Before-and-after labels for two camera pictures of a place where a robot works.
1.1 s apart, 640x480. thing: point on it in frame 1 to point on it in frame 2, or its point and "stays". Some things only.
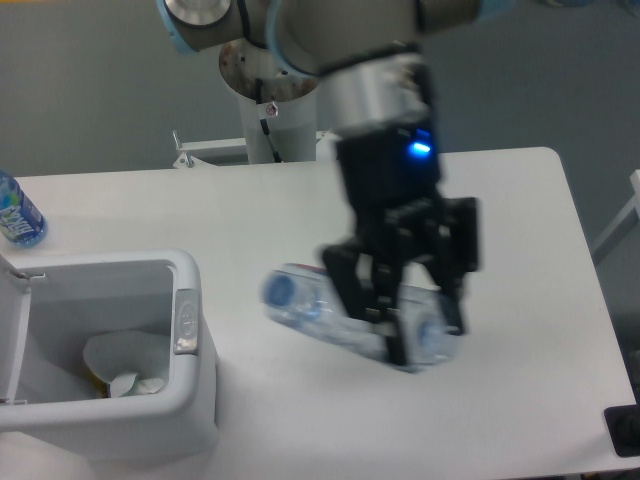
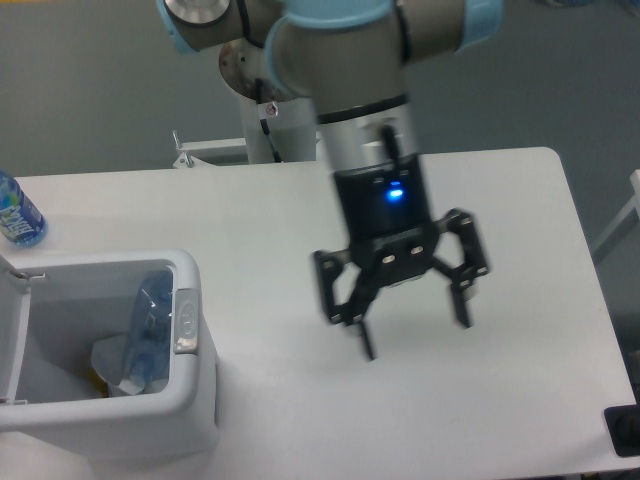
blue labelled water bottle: x=21 y=221 stays
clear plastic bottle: x=304 y=296 to x=148 y=363
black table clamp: x=623 y=423 stays
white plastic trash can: x=51 y=403 stays
